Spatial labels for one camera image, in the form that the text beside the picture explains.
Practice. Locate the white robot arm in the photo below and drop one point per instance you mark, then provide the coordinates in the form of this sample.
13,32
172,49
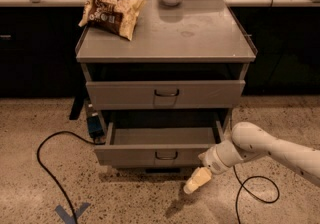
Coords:
249,142

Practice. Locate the blue power adapter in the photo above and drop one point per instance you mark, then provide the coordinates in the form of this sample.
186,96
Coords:
94,126

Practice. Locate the brown yellow chip bag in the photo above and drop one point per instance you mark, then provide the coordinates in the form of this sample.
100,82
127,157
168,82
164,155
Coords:
116,16

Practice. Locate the grey drawer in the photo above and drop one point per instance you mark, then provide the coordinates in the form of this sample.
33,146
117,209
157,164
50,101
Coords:
165,94
157,147

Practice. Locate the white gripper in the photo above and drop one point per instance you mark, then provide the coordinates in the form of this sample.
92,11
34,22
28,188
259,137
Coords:
214,160

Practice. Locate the grey top drawer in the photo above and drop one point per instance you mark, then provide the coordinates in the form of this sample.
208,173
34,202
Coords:
165,94

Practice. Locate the grey drawer cabinet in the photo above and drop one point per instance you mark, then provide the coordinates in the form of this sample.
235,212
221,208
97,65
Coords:
196,40

